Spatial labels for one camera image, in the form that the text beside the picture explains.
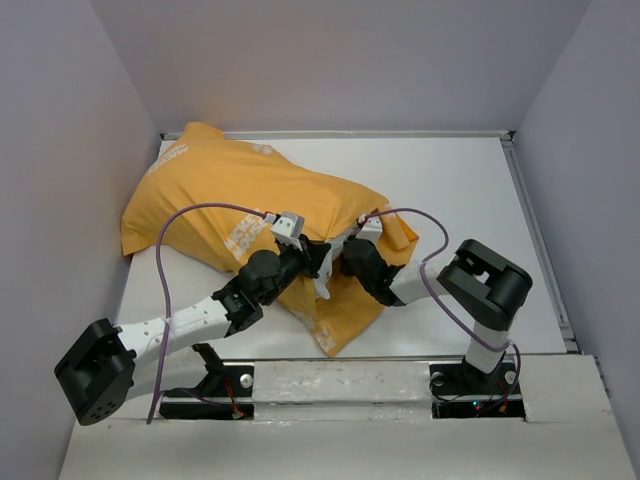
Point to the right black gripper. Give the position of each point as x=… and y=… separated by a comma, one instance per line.
x=345, y=266

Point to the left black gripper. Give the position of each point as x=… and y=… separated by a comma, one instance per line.
x=311, y=256

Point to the white pillow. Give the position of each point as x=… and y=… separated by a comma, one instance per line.
x=326, y=268

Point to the yellow orange pillowcase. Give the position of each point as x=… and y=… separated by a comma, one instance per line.
x=201, y=197

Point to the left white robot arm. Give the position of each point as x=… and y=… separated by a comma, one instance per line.
x=102, y=369

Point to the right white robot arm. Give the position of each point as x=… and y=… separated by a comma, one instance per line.
x=480, y=290

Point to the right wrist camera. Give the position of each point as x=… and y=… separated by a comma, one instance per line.
x=369, y=228

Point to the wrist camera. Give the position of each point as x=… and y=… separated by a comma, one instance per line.
x=369, y=228
x=286, y=228

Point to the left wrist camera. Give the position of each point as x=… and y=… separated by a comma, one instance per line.
x=286, y=228

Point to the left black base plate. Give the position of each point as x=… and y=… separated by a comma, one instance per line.
x=224, y=394

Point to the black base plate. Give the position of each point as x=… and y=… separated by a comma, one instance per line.
x=460, y=392
x=224, y=394

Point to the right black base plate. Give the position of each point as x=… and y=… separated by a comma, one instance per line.
x=460, y=392

